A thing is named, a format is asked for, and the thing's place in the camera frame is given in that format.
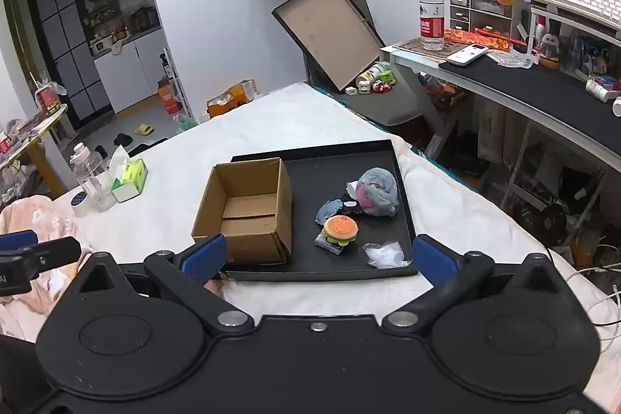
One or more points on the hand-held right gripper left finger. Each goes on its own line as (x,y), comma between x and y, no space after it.
(203,256)

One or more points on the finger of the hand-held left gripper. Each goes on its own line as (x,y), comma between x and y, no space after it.
(48,255)
(17,239)

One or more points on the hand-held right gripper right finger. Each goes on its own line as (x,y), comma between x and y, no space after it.
(434,259)

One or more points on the clear plastic bag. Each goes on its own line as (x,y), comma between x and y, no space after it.
(385,255)

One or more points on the brown cardboard box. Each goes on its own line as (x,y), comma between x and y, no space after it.
(242,181)

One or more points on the grey fluffy plush toy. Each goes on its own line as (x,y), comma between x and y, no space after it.
(381,188)

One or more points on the hamburger plush toy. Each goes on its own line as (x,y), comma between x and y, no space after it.
(341,227)

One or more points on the purple tissue packet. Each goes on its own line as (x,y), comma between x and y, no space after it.
(326,245)

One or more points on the denim apple-shaped pouch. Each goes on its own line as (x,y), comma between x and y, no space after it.
(327,211)

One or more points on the black shallow tray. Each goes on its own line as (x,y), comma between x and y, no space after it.
(315,191)

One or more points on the pink patterned blanket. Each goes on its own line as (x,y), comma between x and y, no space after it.
(29,215)

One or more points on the white tape roll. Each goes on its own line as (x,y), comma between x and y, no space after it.
(79,203)

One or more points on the clear plastic drinking bottle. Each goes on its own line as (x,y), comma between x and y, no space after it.
(92,181)

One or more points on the small black item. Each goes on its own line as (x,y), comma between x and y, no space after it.
(350,204)

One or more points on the green tissue box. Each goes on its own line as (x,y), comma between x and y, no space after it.
(128,179)

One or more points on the round yellow-edged table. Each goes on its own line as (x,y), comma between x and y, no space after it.
(43,132)

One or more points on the black slipper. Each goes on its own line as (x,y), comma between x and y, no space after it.
(123,139)
(101,150)

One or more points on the cream tote bag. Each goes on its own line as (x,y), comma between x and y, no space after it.
(491,132)

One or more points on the yellow slipper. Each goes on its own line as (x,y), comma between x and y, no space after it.
(144,130)

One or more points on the red box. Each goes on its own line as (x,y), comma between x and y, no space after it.
(47,99)

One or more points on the grey bench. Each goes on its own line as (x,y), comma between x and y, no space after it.
(393,106)

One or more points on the orange open box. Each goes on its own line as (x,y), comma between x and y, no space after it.
(233,98)

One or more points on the orange carton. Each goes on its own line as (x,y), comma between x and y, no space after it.
(169,98)

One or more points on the red basket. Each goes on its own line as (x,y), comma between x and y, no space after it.
(444,94)

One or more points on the red toy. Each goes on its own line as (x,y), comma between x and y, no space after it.
(381,86)

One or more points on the black glass door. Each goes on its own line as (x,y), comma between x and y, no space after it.
(73,65)

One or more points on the white desk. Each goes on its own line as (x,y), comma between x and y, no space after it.
(417,74)

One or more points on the green toy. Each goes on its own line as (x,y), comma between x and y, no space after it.
(388,77)

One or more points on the white jar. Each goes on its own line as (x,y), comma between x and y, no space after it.
(373,74)

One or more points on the black desk mat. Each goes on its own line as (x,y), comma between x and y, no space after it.
(533,89)

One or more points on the white kitchen cabinet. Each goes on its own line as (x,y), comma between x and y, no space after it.
(126,69)

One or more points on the white remote control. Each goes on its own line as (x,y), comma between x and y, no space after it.
(466,55)

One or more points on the clear plastic packet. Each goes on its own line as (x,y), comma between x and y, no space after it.
(512,60)

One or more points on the red patterned packets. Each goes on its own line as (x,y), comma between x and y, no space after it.
(485,38)

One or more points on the red label water bottle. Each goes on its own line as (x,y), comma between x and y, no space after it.
(432,26)

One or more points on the penguin figure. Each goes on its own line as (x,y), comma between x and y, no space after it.
(550,46)

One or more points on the white keyboard riser shelf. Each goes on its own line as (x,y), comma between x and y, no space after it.
(533,26)

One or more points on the grey drawer organiser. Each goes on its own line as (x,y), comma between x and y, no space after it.
(478,6)

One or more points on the brown board frame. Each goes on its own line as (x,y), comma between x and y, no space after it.
(330,35)

